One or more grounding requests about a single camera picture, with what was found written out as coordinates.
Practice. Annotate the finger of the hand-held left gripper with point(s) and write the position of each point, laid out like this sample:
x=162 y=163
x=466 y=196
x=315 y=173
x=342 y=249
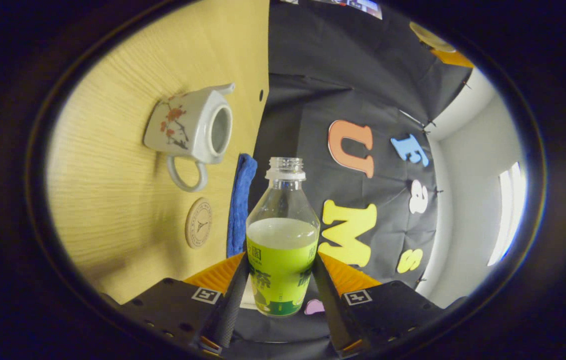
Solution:
x=455 y=59

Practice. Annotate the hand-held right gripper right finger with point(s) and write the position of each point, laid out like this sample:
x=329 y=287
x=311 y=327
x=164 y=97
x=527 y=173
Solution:
x=332 y=315

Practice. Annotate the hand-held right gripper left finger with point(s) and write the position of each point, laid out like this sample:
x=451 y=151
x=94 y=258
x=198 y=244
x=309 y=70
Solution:
x=230 y=310

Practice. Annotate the green label water bottle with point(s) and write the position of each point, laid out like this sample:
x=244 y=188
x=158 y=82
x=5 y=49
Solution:
x=282 y=260

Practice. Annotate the round wooden coaster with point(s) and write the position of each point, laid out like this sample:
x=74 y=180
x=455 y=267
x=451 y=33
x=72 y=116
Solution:
x=198 y=225

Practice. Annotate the computer monitor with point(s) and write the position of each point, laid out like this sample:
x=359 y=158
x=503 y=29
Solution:
x=362 y=6

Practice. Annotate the blue towel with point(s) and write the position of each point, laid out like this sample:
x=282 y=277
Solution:
x=240 y=200

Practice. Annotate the ceiling light panel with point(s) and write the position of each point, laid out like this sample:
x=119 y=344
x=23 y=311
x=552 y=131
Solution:
x=507 y=215

